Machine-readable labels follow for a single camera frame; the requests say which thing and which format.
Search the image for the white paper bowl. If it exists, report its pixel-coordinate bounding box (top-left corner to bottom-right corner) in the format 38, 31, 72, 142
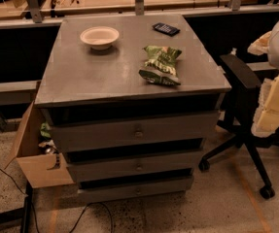
80, 26, 120, 50

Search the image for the green jalapeno chip bag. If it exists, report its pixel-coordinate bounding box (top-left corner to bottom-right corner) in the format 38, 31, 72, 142
139, 46, 182, 85

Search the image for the green wrapper in box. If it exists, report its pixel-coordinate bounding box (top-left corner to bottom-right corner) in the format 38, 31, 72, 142
40, 122, 51, 139

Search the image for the black floor cable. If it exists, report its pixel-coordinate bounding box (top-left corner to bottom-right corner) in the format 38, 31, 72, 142
0, 160, 115, 233

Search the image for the grey drawer cabinet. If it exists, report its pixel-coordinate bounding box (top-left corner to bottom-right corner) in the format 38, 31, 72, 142
35, 15, 230, 203

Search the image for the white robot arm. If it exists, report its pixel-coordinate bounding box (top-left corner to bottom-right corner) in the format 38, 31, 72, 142
248, 21, 279, 138

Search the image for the black metal stand leg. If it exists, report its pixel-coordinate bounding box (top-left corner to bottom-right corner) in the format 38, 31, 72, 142
0, 183, 33, 233

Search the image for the grey metal post left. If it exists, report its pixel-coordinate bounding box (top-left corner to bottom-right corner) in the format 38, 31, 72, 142
26, 0, 43, 23

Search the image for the open cardboard box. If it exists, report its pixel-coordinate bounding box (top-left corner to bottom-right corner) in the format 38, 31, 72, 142
3, 103, 74, 188

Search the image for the black office chair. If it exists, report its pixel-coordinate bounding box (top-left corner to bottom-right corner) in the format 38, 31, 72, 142
198, 54, 279, 199

